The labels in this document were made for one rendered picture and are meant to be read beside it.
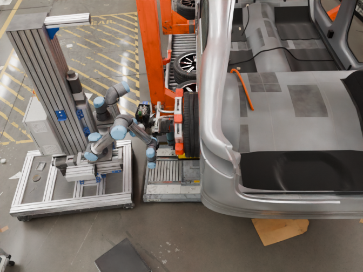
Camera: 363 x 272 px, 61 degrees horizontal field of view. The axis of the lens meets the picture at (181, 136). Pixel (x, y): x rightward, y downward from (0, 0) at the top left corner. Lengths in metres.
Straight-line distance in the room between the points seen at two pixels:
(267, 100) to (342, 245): 1.62
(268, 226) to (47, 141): 2.35
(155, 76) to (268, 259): 2.15
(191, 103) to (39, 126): 1.37
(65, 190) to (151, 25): 1.97
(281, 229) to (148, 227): 1.38
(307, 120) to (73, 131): 2.17
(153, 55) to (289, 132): 1.49
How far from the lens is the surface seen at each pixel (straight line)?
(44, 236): 3.72
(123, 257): 2.98
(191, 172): 3.50
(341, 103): 3.32
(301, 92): 3.32
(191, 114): 2.79
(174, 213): 3.48
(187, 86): 4.16
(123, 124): 2.52
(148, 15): 2.96
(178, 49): 5.33
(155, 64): 3.21
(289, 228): 3.52
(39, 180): 3.88
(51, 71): 2.65
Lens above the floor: 3.05
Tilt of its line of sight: 47 degrees down
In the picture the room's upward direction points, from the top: 4 degrees counter-clockwise
